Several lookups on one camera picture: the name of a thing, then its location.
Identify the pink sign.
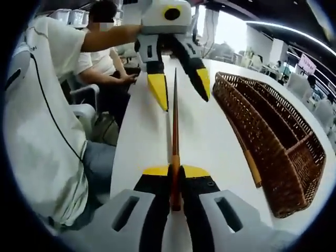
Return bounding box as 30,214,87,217
298,53,318,76

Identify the black cable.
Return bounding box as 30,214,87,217
29,52,84,162

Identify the beige drawstring garment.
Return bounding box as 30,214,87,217
90,111,119,147

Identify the metal storage shelf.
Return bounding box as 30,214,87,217
48,7,91,27

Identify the person in white shirt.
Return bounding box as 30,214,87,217
4,18,89,228

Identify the white chest-worn device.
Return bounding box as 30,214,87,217
4,48,32,97

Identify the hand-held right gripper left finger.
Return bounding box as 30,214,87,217
90,164,174,252

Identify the white armchair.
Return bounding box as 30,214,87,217
70,83,101,137

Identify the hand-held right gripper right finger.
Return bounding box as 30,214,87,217
179,164,289,252

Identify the brown wicker storage slots tray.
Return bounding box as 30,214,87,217
212,71,327,219

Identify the group of white office chairs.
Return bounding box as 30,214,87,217
236,51,336,132

